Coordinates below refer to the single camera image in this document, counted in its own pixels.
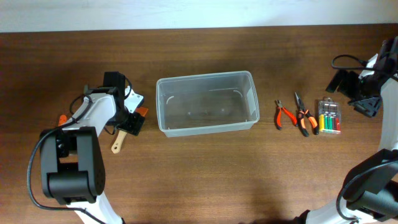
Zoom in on left black cable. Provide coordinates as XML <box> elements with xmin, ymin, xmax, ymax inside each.
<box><xmin>26</xmin><ymin>93</ymin><xmax>108</xmax><ymax>224</ymax></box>

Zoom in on small red-handled cutters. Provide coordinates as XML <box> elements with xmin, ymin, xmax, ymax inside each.
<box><xmin>275</xmin><ymin>100</ymin><xmax>298</xmax><ymax>130</ymax></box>

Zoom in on right black cable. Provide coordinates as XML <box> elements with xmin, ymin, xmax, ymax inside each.
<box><xmin>330</xmin><ymin>54</ymin><xmax>398</xmax><ymax>83</ymax></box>

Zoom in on black cable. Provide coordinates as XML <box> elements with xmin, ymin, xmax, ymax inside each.
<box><xmin>26</xmin><ymin>93</ymin><xmax>108</xmax><ymax>224</ymax></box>
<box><xmin>330</xmin><ymin>54</ymin><xmax>398</xmax><ymax>83</ymax></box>

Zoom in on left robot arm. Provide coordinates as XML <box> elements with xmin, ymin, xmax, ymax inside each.
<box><xmin>32</xmin><ymin>72</ymin><xmax>147</xmax><ymax>223</ymax></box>

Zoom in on clear case coloured screwdrivers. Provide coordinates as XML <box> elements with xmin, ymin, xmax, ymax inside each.
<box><xmin>318</xmin><ymin>97</ymin><xmax>341</xmax><ymax>134</ymax></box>

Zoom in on orange scraper wooden handle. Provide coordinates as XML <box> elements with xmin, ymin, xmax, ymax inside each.
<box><xmin>111</xmin><ymin>106</ymin><xmax>149</xmax><ymax>154</ymax></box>

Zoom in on orange perforated bit holder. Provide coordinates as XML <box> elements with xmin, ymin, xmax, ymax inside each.
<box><xmin>58</xmin><ymin>114</ymin><xmax>68</xmax><ymax>126</ymax></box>

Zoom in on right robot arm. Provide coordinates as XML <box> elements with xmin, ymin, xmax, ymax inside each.
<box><xmin>293</xmin><ymin>38</ymin><xmax>397</xmax><ymax>224</ymax></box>

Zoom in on clear plastic container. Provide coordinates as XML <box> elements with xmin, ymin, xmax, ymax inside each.
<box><xmin>155</xmin><ymin>71</ymin><xmax>260</xmax><ymax>138</ymax></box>

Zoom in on orange-black long-nose pliers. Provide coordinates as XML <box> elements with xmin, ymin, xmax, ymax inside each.
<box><xmin>295</xmin><ymin>92</ymin><xmax>319</xmax><ymax>137</ymax></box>

